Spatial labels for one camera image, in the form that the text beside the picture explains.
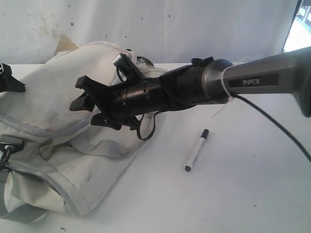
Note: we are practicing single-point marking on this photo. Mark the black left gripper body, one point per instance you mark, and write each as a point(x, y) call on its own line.
point(7, 82)

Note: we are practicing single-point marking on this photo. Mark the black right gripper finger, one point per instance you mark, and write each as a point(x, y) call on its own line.
point(95, 94)
point(102, 121)

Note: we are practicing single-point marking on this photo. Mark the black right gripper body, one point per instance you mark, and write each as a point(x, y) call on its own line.
point(126, 102)

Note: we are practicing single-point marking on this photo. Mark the white fabric backpack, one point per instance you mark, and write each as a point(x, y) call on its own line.
point(53, 159)

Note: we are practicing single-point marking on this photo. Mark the white black marker pen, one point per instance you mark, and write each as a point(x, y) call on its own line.
point(195, 152)

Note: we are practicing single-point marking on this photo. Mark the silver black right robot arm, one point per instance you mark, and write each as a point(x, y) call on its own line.
point(204, 81)

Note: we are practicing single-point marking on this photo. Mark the white backdrop cloth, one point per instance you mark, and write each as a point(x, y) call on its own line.
point(165, 31)

